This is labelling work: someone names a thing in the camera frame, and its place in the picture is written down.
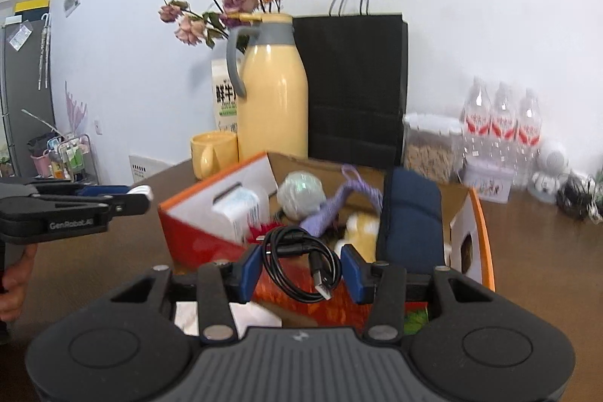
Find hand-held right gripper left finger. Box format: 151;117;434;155
109;243;263;345

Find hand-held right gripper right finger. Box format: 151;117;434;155
340;243;494;344

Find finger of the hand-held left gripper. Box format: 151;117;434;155
75;184;154;198
106;194;152;218

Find black usb cable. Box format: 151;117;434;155
260;225;342;303

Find red fabric flower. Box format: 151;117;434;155
245;220;279;243

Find yellow plush toy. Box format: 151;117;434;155
334;214;380;264

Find clear wet wipes pack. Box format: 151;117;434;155
212;188;269;245

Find red cardboard box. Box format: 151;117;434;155
158;151;496;337

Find purple knitted cloth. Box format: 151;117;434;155
299;164;383;238

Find navy blue pouch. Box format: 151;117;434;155
375;167;446;271

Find iridescent ball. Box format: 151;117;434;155
276;171;327;221

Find person's left hand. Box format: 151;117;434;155
0;244;37;323

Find white cloth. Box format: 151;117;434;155
174;302;283;337

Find yellow mug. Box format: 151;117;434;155
190;130;239;181

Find grey refrigerator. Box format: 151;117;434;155
0;18;56;177

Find white milk carton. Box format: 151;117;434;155
208;57;243;134

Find clear container of seeds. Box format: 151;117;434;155
402;113;465;185

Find white tin box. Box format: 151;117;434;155
459;157;514;202

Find yellow thermos jug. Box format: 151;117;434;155
226;12;309;162

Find black paper bag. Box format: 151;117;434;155
292;0;409;171

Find white robot figurine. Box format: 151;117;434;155
530;141;571;202

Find white wall socket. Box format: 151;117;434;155
129;154;165;182

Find wire rack with toiletries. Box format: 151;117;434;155
28;133;95;183

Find purple flower wall sticker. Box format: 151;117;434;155
65;82;88;134

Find black cable tangle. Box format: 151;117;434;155
556;171;599;219

